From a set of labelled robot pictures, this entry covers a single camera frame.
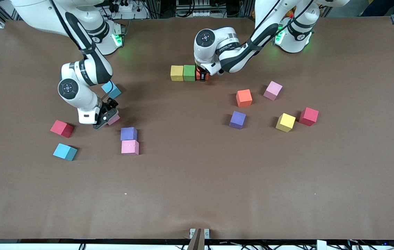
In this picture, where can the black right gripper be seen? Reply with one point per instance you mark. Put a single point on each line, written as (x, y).
(110, 104)

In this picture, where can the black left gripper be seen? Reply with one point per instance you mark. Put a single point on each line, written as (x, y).
(202, 74)

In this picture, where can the orange foam cube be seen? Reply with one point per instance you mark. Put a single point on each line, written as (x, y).
(244, 98)
(197, 75)

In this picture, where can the green foam cube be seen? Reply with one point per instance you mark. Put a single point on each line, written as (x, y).
(189, 73)

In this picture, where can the lilac pink foam cube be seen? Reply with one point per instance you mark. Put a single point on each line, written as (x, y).
(114, 120)
(272, 90)

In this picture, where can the yellow foam cube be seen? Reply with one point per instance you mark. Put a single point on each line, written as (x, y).
(177, 73)
(285, 122)

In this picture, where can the purple foam cube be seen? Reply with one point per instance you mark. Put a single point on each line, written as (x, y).
(237, 120)
(129, 133)

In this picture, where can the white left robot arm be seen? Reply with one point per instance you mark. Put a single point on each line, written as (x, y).
(231, 52)

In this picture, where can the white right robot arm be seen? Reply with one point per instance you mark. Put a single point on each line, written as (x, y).
(89, 69)

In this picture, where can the teal foam cube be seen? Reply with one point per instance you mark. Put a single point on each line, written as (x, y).
(115, 91)

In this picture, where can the pink foam cube with dots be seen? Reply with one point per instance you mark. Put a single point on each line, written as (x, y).
(130, 147)

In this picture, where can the red foam cube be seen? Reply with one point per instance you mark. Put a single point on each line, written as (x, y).
(309, 116)
(62, 128)

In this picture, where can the white electronics box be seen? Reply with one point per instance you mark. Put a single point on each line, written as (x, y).
(200, 14)

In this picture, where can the light blue foam cube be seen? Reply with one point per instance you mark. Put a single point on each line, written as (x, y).
(65, 151)

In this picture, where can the brown table cover sheet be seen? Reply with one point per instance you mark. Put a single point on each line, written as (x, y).
(197, 173)

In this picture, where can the bag of orange items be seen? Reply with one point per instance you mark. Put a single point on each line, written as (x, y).
(290, 14)

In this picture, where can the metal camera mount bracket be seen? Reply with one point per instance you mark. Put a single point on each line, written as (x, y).
(199, 236)

